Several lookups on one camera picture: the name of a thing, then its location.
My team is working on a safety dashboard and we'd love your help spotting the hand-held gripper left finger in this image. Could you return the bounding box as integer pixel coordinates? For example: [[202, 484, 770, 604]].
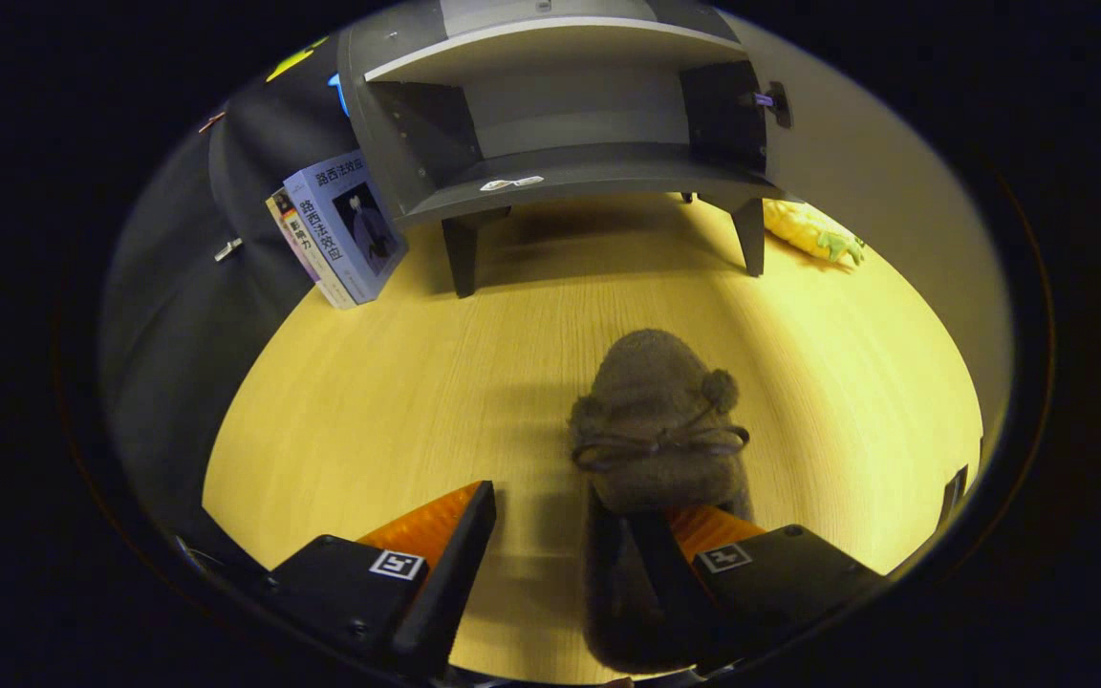
[[267, 480, 499, 679]]

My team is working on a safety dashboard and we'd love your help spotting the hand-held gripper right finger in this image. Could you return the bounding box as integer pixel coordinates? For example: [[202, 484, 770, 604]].
[[627, 504, 888, 672]]

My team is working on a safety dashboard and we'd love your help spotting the brown fuzzy shoe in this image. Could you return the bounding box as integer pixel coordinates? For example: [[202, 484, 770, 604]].
[[568, 329, 754, 676]]

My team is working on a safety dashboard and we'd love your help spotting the grey shoe cabinet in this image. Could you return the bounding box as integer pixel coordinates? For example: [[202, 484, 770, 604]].
[[338, 0, 792, 299]]

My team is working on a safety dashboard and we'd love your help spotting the white spine book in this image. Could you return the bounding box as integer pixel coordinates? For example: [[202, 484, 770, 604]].
[[266, 189, 358, 311]]

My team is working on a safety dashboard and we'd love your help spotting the blue cover book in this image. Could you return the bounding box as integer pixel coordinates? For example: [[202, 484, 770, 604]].
[[283, 150, 409, 305]]

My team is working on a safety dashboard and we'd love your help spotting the black backdrop cloth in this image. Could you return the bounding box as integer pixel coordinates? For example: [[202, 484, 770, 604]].
[[99, 33, 372, 579]]

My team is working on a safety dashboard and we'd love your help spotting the yellow plush toy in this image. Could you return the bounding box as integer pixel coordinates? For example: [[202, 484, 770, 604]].
[[763, 199, 866, 268]]

